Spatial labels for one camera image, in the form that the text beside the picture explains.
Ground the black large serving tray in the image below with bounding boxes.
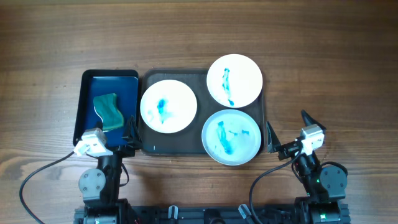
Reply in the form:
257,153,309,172
137,68,266,156

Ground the white plate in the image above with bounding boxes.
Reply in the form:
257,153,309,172
206,54,263,108
140,80,198,134
201,110,262,166

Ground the black cable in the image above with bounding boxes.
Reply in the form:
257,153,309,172
19,151,77,224
248,149,302,224

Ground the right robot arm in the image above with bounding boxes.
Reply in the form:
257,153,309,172
261,110,351,224

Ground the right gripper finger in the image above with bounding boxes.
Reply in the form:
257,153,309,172
266,122,281,153
301,110,326,131

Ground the green yellow sponge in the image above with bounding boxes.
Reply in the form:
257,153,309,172
93,93,124,132

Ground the left black cable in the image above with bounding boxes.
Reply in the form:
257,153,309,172
19,151,77,224

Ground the right black cable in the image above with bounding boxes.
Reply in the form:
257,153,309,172
248,149,302,224

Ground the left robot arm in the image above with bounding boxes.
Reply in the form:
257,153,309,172
73,116,142,224

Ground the black small tray with water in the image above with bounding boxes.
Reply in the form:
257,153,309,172
73,70,139,145

